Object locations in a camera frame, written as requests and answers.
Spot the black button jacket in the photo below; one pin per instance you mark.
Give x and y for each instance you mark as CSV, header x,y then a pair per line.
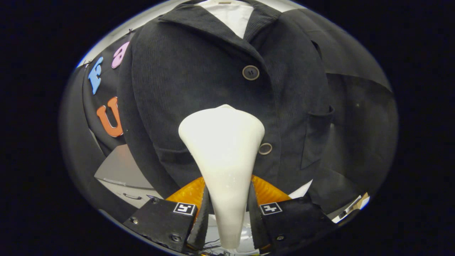
x,y
195,71

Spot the black backdrop cloth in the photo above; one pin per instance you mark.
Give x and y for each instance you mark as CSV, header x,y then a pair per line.
x,y
362,124

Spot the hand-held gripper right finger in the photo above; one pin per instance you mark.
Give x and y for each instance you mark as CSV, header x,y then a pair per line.
x,y
254,220

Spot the white mannequin torso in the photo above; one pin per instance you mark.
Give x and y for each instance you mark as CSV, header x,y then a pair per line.
x,y
231,17

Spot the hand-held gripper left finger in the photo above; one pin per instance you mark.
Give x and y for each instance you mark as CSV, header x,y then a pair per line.
x,y
203,220

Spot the white garment steamer head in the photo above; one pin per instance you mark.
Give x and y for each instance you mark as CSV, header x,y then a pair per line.
x,y
222,160

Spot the small cardboard box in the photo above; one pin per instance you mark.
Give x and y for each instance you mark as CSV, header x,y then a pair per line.
x,y
355,204

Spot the grey drawer cabinet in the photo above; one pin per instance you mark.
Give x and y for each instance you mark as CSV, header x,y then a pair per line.
x,y
121,170

